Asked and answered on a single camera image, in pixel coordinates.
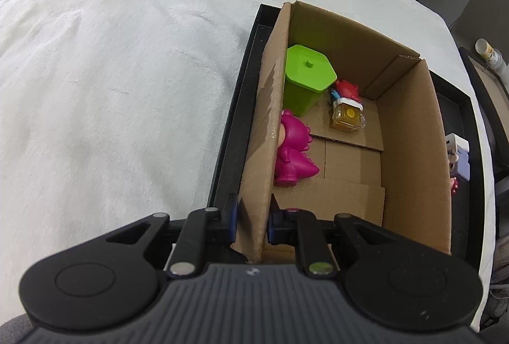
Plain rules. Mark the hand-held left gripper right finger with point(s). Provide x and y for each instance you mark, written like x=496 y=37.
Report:
x=272 y=226

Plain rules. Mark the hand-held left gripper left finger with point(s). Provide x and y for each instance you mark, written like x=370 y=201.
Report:
x=234 y=218

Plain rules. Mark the pink dinosaur figure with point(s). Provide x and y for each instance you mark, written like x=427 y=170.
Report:
x=296 y=153

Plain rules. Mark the black tray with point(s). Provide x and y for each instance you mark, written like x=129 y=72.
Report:
x=238 y=89

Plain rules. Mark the red crab yellow bottle figure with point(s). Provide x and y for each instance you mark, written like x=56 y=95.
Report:
x=348 y=113

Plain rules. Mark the green hexagonal container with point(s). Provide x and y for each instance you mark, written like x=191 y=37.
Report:
x=308 y=73

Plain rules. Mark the brown cardboard box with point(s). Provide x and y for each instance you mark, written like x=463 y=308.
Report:
x=413 y=153

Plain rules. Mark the small brown-haired doll figure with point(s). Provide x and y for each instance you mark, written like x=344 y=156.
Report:
x=454 y=185

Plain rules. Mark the lavender charger block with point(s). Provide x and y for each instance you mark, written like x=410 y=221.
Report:
x=463 y=167

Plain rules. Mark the white charger plug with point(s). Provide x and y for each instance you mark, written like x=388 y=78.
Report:
x=456 y=143

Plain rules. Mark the brown cardboard sheet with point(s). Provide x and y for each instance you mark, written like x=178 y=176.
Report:
x=497 y=97

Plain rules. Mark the yellow and white bottle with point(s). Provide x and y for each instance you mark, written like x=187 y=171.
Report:
x=491 y=55

